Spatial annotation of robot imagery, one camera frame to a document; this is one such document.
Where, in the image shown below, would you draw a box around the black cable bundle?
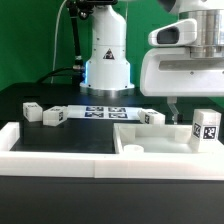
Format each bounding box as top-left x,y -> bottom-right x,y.
35,3 -> 86,84

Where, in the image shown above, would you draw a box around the white U-shaped obstacle fence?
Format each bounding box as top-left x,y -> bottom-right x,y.
0,122 -> 224,180

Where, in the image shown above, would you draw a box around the white cable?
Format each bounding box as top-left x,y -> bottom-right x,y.
50,0 -> 69,84

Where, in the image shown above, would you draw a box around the white square tabletop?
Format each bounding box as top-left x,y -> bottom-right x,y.
113,123 -> 224,154

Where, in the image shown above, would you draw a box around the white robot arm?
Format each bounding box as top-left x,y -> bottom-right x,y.
67,0 -> 224,106

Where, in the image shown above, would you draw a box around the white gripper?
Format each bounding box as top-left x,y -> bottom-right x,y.
140,47 -> 224,124

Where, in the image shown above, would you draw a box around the fiducial marker sheet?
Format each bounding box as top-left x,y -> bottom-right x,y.
67,105 -> 140,120

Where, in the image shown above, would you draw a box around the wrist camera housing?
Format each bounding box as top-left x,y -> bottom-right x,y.
148,18 -> 197,47

